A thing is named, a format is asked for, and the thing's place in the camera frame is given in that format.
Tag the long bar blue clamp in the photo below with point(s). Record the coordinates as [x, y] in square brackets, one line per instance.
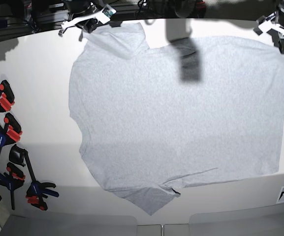
[37, 191]

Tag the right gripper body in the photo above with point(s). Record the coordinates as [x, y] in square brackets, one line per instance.
[80, 10]

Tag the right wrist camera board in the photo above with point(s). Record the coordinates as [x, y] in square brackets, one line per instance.
[108, 12]

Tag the light grey T-shirt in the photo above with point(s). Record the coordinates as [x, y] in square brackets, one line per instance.
[198, 111]

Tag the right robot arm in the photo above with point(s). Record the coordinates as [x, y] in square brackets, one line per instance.
[66, 2]

